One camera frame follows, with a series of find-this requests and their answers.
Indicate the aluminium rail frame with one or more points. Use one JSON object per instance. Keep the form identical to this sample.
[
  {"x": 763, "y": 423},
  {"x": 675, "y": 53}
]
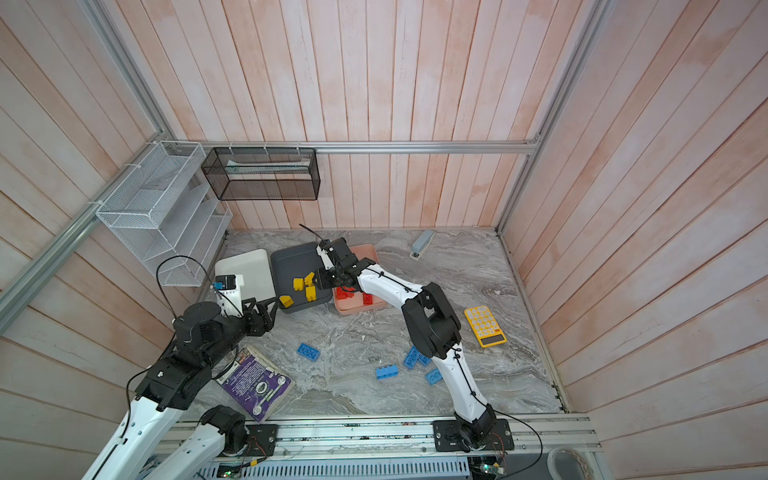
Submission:
[{"x": 392, "y": 436}]

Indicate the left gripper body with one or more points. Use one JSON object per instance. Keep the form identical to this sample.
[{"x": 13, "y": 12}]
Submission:
[{"x": 244, "y": 320}]

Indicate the black mesh wall basket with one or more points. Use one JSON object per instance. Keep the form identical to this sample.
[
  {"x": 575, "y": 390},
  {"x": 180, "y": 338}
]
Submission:
[{"x": 263, "y": 173}]

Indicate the white plastic tray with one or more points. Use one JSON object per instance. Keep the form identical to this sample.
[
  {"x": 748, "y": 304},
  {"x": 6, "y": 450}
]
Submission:
[{"x": 253, "y": 275}]

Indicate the white wire mesh shelf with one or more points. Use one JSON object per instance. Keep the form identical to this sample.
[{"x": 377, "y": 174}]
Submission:
[{"x": 172, "y": 224}]

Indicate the pink plastic tray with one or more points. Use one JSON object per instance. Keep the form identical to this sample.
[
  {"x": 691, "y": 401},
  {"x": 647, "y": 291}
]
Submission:
[{"x": 355, "y": 304}]

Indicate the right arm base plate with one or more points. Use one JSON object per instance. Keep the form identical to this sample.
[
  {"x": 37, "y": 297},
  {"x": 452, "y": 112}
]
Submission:
[{"x": 455, "y": 435}]

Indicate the dark grey plastic tray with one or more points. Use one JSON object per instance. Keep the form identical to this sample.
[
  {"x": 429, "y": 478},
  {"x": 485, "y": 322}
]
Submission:
[{"x": 297, "y": 262}]

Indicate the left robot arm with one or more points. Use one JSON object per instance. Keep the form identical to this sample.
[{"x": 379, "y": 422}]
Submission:
[{"x": 204, "y": 334}]

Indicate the yellow calculator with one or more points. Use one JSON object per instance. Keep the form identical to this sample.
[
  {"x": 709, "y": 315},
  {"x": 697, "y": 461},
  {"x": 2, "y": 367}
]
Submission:
[{"x": 484, "y": 326}]

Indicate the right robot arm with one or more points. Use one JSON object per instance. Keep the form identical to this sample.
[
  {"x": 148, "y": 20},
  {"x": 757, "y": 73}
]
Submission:
[{"x": 432, "y": 324}]

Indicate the light blue lego brick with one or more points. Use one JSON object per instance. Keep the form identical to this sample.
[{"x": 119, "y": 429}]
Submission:
[
  {"x": 433, "y": 377},
  {"x": 386, "y": 372}
]

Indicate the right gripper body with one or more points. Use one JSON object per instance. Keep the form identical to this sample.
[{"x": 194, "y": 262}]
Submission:
[{"x": 337, "y": 278}]

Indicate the purple book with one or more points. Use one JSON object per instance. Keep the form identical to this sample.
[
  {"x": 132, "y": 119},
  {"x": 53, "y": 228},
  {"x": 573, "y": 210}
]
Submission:
[{"x": 255, "y": 383}]

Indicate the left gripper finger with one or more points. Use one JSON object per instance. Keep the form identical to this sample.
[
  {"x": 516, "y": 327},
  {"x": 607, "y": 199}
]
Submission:
[
  {"x": 259, "y": 326},
  {"x": 266, "y": 311}
]

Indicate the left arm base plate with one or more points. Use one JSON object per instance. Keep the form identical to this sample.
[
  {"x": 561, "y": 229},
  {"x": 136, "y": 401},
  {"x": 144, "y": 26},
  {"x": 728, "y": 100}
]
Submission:
[{"x": 258, "y": 440}]

